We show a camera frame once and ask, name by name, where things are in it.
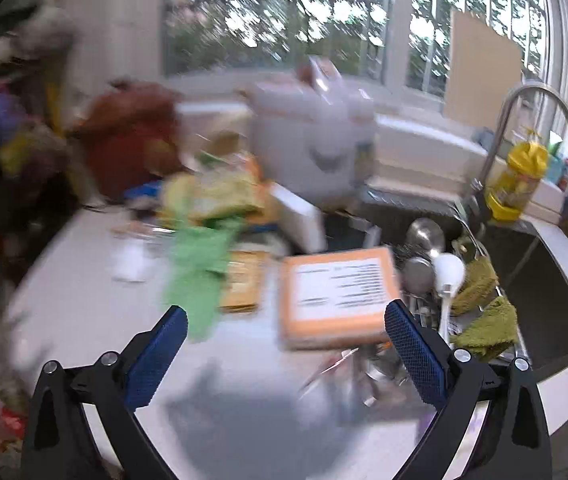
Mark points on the green white cookie bag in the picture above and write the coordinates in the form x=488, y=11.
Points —
x=199, y=257

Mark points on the steel sink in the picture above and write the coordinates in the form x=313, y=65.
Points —
x=529, y=274

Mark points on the yellow dish soap bottle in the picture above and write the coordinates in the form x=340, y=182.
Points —
x=527, y=164

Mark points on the white ladle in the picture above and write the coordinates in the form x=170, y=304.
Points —
x=449, y=275

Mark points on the white pink rice cooker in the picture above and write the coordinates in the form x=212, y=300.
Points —
x=314, y=133

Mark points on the red ceramic stew pot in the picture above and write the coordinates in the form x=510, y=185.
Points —
x=131, y=135

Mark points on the wooden cutting board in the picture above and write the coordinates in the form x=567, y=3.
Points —
x=484, y=67

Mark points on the green dish cloth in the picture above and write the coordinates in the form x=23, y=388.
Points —
x=483, y=320

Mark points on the steel ladle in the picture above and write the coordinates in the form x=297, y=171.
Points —
x=425, y=241

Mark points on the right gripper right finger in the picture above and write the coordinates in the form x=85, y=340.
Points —
x=513, y=442

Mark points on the steel kitchen faucet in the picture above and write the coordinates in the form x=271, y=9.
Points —
x=515, y=117

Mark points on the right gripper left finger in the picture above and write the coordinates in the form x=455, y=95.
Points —
x=59, y=442

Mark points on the orange labelled box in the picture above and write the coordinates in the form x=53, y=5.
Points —
x=336, y=300

